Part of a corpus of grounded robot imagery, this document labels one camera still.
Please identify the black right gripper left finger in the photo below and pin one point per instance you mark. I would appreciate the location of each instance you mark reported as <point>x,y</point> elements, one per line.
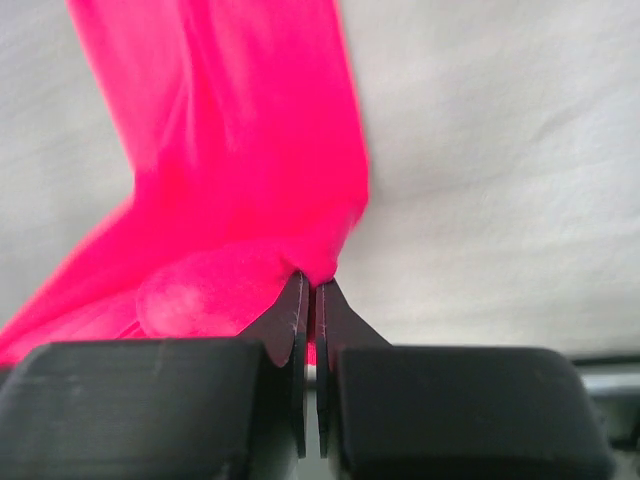
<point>194,408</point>

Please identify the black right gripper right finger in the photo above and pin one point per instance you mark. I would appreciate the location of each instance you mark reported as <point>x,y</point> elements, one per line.
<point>448,412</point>

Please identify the pink t shirt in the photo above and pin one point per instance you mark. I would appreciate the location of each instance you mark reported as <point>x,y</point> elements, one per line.
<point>242,126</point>

